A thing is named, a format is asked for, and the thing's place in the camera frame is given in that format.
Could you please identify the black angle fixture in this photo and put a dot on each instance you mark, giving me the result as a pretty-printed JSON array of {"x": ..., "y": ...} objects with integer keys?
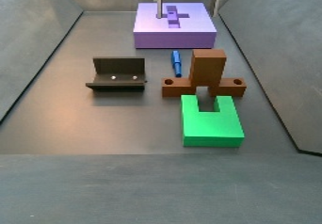
[{"x": 118, "y": 72}]

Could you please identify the purple board with cross slot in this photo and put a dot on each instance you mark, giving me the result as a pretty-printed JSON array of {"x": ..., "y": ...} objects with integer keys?
[{"x": 185, "y": 27}]

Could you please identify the brown T-shaped block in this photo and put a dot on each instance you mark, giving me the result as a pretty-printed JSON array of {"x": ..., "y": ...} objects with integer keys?
[{"x": 206, "y": 74}]

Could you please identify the green U-shaped block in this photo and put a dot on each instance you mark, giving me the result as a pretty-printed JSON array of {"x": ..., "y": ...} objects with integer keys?
[{"x": 211, "y": 129}]

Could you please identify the blue peg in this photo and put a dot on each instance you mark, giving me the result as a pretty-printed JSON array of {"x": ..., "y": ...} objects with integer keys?
[{"x": 177, "y": 63}]

